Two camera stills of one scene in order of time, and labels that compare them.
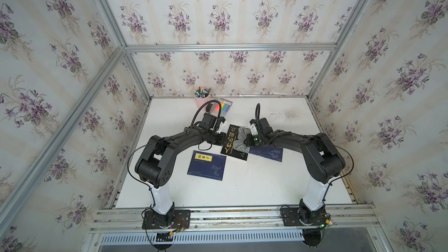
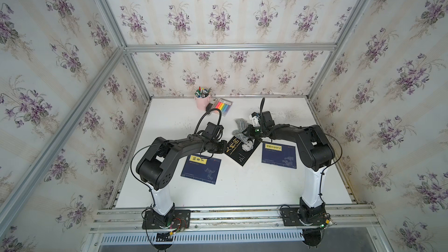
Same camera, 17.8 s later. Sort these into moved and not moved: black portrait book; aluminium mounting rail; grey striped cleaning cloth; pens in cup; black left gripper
Moved: black left gripper; grey striped cleaning cloth; black portrait book
Not moved: pens in cup; aluminium mounting rail
